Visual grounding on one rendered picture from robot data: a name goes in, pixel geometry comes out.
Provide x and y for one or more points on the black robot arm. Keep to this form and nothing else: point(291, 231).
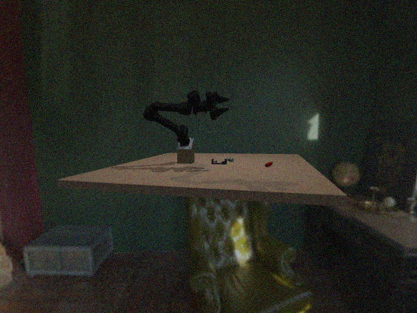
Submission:
point(184, 108)

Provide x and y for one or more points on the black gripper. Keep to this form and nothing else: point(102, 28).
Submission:
point(214, 111)

